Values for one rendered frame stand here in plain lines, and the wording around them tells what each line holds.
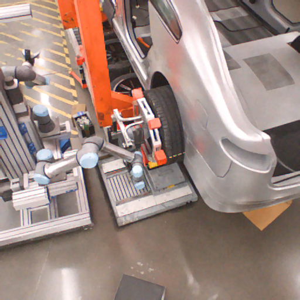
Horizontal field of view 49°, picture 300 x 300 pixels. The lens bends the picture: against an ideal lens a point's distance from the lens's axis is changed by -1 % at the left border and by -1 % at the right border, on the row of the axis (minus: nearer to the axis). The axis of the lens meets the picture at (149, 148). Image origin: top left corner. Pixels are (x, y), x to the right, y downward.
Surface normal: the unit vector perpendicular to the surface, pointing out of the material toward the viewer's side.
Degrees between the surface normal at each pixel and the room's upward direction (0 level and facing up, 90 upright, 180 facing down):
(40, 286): 0
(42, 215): 0
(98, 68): 90
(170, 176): 0
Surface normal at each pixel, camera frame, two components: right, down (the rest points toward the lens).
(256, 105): 0.11, -0.32
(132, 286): -0.01, -0.63
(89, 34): 0.34, 0.73
